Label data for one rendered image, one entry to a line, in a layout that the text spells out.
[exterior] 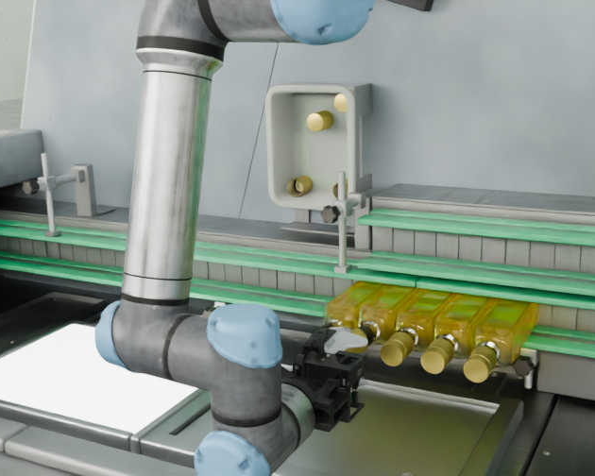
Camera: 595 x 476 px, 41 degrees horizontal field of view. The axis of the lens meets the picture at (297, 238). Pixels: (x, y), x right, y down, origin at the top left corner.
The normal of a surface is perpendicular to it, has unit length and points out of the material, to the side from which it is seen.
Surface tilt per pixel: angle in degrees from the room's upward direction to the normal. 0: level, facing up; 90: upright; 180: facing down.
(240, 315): 90
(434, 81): 0
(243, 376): 28
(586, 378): 0
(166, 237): 45
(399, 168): 0
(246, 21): 37
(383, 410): 90
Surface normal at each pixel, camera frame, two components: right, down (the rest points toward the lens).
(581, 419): -0.03, -0.96
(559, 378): -0.45, 0.25
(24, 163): 0.89, 0.09
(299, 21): -0.34, 0.79
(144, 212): -0.40, 0.01
